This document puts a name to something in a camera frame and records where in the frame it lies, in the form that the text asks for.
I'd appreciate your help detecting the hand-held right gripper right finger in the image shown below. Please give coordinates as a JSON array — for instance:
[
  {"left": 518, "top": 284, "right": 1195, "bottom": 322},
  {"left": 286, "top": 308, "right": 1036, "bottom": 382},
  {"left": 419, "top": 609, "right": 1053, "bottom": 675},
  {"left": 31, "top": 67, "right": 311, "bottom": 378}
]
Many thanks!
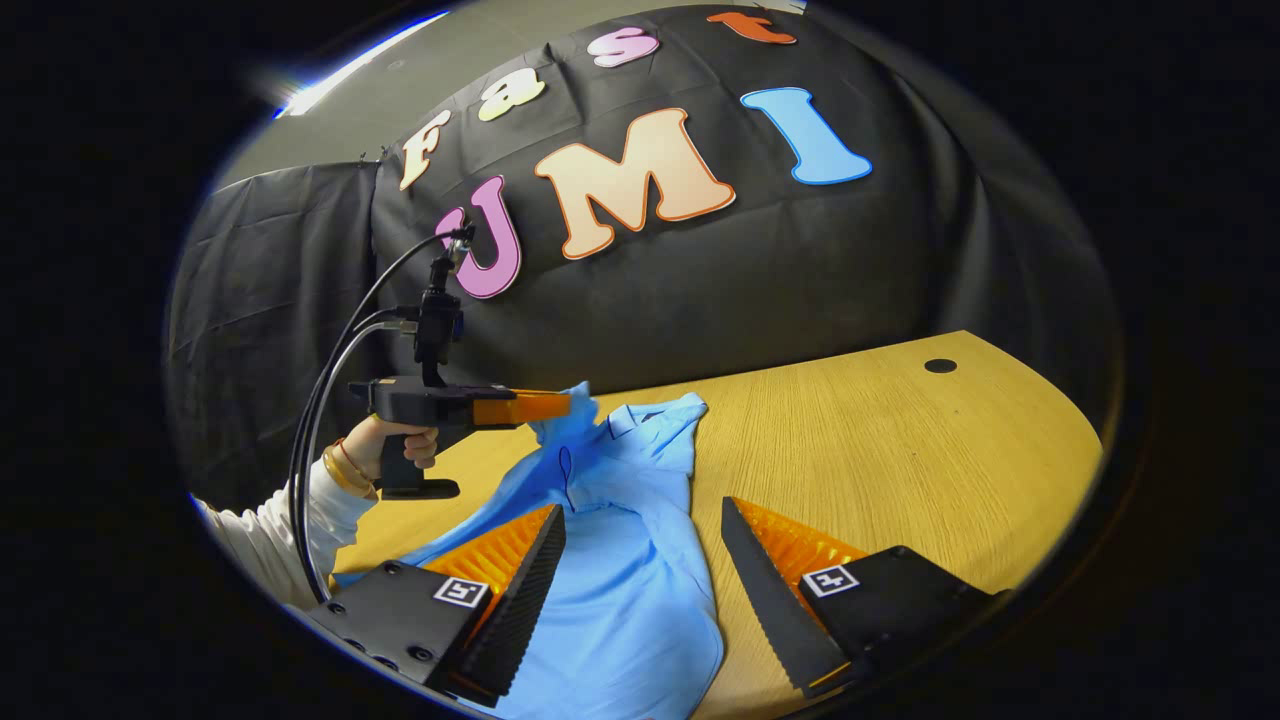
[{"left": 720, "top": 496, "right": 1011, "bottom": 699}]

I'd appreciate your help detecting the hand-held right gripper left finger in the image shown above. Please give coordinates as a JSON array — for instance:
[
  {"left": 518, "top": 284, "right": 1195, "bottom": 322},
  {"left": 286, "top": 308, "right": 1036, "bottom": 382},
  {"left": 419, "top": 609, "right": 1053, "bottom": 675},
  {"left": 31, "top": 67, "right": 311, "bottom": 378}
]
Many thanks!
[{"left": 300, "top": 503, "right": 567, "bottom": 707}]

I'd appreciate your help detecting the light blue T-shirt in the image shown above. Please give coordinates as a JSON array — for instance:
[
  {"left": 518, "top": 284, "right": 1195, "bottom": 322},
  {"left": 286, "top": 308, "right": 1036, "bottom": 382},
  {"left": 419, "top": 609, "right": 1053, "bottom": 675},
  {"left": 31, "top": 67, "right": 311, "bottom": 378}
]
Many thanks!
[{"left": 335, "top": 380, "right": 726, "bottom": 720}]

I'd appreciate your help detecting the black backdrop cloth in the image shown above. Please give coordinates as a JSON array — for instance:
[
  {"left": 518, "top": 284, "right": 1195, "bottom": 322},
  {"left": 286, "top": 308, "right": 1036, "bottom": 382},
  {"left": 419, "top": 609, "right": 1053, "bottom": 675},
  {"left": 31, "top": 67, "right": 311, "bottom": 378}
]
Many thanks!
[{"left": 165, "top": 5, "right": 1121, "bottom": 511}]

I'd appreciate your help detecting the black cable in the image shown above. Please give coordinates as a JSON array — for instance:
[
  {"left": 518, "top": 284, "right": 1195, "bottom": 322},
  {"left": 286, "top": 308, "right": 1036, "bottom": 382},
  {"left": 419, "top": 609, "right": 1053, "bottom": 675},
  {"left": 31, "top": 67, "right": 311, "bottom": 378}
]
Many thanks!
[
  {"left": 296, "top": 308, "right": 421, "bottom": 603},
  {"left": 288, "top": 228, "right": 473, "bottom": 603}
]

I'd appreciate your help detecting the gold bracelet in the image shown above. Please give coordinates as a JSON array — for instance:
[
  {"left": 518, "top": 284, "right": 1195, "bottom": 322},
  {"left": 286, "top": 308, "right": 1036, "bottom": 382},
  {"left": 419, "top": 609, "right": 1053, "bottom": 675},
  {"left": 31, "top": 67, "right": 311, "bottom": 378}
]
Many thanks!
[{"left": 322, "top": 438, "right": 377, "bottom": 499}]

